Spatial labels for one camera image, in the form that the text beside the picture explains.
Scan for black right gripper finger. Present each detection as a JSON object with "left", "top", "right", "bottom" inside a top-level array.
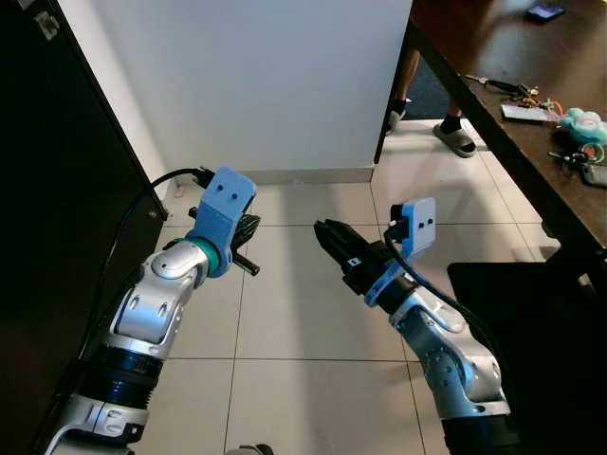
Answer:
[
  {"left": 321, "top": 219, "right": 378, "bottom": 259},
  {"left": 314, "top": 222, "right": 350, "bottom": 278}
]

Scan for dark glossy cabinet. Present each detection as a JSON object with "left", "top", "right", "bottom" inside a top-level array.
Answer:
[{"left": 0, "top": 0, "right": 170, "bottom": 455}]

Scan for black chair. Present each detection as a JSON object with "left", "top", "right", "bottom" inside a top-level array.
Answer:
[{"left": 446, "top": 258, "right": 607, "bottom": 455}]

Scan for black flat tablet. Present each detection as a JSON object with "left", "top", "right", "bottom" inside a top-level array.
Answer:
[{"left": 580, "top": 163, "right": 607, "bottom": 189}]

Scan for white card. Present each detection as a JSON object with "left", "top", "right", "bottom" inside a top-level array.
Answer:
[{"left": 501, "top": 102, "right": 561, "bottom": 124}]

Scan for black key bunch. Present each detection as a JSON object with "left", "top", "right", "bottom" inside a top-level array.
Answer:
[{"left": 550, "top": 142, "right": 604, "bottom": 173}]

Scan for brown wooden table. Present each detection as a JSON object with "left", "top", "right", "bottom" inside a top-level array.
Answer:
[{"left": 408, "top": 0, "right": 607, "bottom": 285}]

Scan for grey cabinet latch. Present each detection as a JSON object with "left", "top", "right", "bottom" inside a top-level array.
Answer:
[{"left": 36, "top": 11, "right": 61, "bottom": 40}]

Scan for dark smartphone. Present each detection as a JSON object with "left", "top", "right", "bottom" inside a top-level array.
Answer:
[{"left": 526, "top": 3, "right": 567, "bottom": 23}]

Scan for blue-white left wrist camera mount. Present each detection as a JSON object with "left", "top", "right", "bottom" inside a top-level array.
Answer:
[{"left": 184, "top": 167, "right": 258, "bottom": 279}]

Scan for blue-white wrist camera mount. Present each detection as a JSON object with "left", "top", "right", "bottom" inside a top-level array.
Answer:
[
  {"left": 184, "top": 167, "right": 258, "bottom": 279},
  {"left": 364, "top": 196, "right": 438, "bottom": 307}
]

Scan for blue-white right wrist camera mount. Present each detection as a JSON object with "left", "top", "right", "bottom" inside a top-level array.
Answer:
[{"left": 364, "top": 196, "right": 438, "bottom": 307}]

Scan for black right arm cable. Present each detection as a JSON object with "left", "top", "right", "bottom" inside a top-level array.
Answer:
[{"left": 382, "top": 216, "right": 508, "bottom": 399}]

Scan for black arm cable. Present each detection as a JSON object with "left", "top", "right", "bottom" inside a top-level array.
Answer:
[
  {"left": 76, "top": 167, "right": 217, "bottom": 380},
  {"left": 382, "top": 216, "right": 508, "bottom": 399}
]

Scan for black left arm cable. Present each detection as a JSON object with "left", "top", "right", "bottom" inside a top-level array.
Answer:
[{"left": 76, "top": 167, "right": 217, "bottom": 380}]

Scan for keys with black strap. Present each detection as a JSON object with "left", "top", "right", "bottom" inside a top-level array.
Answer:
[{"left": 463, "top": 74, "right": 565, "bottom": 113}]

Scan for teal plush keychain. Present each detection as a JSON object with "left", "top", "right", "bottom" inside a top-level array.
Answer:
[{"left": 558, "top": 107, "right": 607, "bottom": 149}]

